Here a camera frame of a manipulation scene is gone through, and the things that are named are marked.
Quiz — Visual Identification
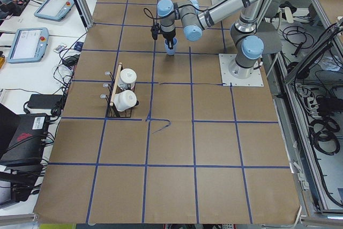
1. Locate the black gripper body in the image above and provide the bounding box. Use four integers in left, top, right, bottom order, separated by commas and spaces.
151, 24, 176, 40

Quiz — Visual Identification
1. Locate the white mug, outer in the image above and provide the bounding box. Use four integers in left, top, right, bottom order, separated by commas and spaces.
114, 90, 139, 112

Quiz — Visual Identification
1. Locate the black wire mug rack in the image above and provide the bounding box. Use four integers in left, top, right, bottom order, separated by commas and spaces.
100, 62, 139, 118

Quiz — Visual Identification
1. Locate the black computer box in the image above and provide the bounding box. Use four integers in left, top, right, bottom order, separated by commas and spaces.
1, 113, 50, 167

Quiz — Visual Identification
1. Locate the light blue plastic cup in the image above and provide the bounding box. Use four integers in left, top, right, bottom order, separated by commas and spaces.
164, 38, 178, 56

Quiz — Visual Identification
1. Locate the teach pendant, near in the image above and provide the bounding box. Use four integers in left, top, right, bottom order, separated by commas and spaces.
6, 27, 49, 64

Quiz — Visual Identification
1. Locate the teach pendant, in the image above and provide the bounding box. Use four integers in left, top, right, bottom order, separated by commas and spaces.
34, 0, 74, 21
6, 27, 49, 64

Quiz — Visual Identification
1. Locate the white mug, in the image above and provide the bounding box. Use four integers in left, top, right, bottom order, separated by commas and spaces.
118, 68, 137, 90
114, 90, 139, 112

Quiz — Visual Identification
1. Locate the white mug, inner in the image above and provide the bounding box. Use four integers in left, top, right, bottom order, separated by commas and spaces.
118, 68, 137, 90

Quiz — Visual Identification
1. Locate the teach pendant, far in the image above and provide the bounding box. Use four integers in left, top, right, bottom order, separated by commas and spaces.
34, 0, 74, 21

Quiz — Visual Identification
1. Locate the black power adapter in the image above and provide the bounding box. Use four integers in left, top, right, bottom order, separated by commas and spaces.
27, 94, 62, 109

